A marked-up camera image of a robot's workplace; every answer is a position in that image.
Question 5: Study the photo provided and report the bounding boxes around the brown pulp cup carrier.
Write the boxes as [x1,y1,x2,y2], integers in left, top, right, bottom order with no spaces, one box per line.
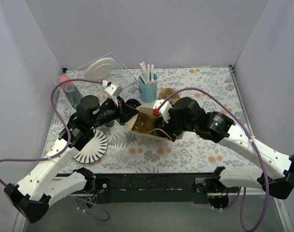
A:
[158,87,181,105]

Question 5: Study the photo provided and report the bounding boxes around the white wrapped straw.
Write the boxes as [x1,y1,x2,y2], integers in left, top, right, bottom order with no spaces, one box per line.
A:
[150,64,154,83]
[147,64,150,84]
[140,61,149,85]

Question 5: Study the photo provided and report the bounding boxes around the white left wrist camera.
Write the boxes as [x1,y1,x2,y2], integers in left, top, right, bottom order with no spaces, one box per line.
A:
[102,80,123,106]

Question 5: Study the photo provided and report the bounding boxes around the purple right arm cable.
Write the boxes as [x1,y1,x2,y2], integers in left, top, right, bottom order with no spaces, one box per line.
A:
[158,87,270,232]

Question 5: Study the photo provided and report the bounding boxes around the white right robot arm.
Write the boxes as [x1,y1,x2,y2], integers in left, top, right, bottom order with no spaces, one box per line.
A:
[153,97,294,200]

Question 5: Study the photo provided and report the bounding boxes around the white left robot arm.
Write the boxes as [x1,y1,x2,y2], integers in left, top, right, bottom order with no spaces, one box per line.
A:
[4,95,140,223]

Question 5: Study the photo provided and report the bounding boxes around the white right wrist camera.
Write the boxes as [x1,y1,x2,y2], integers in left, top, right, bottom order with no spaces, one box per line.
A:
[153,100,173,123]

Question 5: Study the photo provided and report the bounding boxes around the brown paper takeout bag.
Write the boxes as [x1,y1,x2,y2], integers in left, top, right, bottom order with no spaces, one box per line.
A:
[126,106,171,141]

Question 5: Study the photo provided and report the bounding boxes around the blue striped white plate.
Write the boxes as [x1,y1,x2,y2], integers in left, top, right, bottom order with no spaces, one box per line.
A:
[73,128,108,164]

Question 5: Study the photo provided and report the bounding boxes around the pink plastic cup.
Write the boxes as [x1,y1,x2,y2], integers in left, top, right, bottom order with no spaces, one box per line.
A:
[59,75,71,85]

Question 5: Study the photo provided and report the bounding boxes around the white ceramic plate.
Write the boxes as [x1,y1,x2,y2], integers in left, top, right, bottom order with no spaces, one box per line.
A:
[84,58,115,80]

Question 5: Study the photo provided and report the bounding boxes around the floral patterned table mat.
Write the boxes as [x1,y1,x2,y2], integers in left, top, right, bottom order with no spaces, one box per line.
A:
[85,67,252,173]

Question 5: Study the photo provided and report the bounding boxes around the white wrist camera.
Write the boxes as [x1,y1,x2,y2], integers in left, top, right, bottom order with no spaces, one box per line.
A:
[102,80,123,106]
[153,100,173,123]

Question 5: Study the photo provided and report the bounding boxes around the teal plastic cup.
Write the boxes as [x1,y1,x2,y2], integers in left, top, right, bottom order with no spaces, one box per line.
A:
[65,85,83,109]

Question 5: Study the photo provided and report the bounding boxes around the clear wire dish rack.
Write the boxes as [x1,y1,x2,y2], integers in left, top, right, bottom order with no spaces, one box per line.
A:
[65,53,137,102]

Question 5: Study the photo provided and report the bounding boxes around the blue cylindrical holder cup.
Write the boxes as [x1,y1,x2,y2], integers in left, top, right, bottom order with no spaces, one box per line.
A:
[138,73,157,103]

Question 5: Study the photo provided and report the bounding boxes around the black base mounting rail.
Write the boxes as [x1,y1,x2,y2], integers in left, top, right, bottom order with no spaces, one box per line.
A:
[67,173,234,203]

